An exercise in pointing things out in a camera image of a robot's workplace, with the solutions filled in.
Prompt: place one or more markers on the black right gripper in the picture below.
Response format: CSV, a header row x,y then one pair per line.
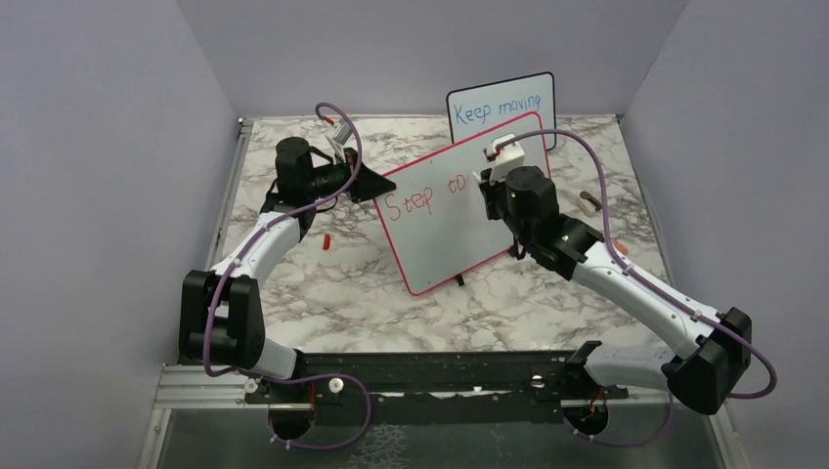
x,y
490,189

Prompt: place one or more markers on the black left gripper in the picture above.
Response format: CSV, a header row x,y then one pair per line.
x,y
368,185

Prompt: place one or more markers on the red framed whiteboard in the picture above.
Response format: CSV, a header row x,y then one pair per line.
x,y
435,220

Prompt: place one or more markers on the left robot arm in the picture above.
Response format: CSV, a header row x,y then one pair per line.
x,y
221,319

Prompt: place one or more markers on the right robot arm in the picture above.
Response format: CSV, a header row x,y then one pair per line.
x,y
705,352

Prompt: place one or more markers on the black framed written whiteboard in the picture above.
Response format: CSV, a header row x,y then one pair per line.
x,y
475,108

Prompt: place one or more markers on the small whiteboard eraser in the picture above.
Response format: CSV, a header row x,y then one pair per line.
x,y
589,204

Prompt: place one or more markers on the orange rubber piece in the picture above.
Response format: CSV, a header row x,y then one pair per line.
x,y
621,248

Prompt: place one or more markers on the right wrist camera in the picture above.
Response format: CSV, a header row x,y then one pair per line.
x,y
503,155

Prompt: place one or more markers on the black aluminium base frame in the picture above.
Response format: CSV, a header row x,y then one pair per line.
x,y
428,410

